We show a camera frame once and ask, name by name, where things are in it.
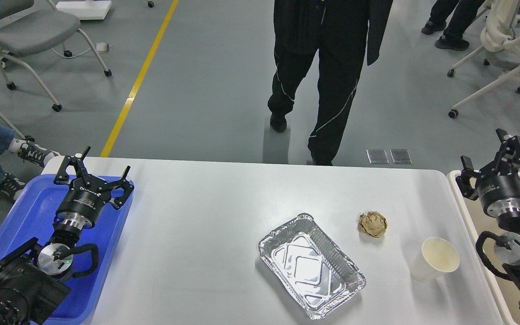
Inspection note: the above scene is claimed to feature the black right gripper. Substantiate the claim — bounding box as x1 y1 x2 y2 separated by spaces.
455 128 520 218

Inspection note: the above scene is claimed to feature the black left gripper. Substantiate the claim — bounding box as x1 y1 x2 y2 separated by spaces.
53 146 135 230

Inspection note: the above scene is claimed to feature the white paper cup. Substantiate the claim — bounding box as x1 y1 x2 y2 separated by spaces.
409 237 460 282

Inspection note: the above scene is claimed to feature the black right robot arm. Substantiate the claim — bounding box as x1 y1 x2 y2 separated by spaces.
455 128 520 309

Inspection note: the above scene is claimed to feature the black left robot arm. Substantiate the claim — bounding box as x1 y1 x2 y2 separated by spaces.
0 156 135 325

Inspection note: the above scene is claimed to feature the beige plastic bin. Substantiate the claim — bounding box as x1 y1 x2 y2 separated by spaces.
447 170 520 325

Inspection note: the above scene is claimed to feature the right metal floor plate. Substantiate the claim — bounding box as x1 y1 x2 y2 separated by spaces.
390 149 413 165

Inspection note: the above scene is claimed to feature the metal floor plate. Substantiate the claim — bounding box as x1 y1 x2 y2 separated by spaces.
367 149 389 164
390 149 413 165

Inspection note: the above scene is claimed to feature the left metal floor plate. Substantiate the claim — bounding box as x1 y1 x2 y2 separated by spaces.
367 149 389 164

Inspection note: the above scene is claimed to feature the crumpled brown paper ball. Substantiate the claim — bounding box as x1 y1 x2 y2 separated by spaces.
358 211 388 238

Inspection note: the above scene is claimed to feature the white power adapter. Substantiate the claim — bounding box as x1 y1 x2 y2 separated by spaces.
95 42 110 53

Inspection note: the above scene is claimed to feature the white base board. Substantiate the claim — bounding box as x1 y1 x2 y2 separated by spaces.
56 0 113 20

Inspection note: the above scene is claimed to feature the grey office chair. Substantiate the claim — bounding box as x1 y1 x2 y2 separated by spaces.
0 0 111 112

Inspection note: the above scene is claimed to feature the person in black clothes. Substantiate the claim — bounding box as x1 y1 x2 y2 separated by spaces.
267 0 393 165

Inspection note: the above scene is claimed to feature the aluminium foil tray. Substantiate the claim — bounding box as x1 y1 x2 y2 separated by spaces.
258 213 367 320

